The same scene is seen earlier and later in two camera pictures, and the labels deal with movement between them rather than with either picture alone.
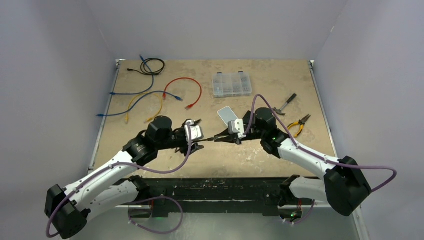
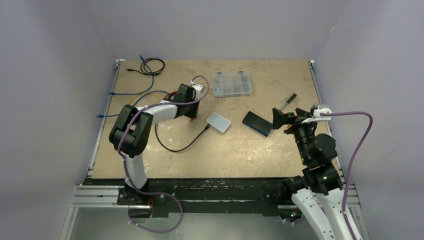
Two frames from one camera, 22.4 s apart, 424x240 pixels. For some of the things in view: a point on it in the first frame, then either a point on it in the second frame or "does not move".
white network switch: (227, 114) to (218, 122)
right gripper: (233, 140) to (280, 117)
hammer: (279, 111) does not move
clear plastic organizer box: (232, 84) does not move
